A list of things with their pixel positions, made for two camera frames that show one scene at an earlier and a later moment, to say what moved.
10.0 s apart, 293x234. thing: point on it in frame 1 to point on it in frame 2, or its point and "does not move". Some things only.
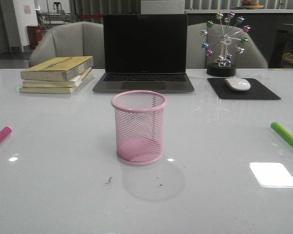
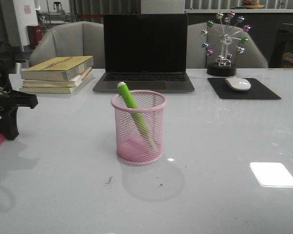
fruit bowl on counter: x=250 y=5 does not move
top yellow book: x=57 y=69 does not move
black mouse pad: x=257 y=91 does not move
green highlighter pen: x=290 y=138 to x=133 y=107
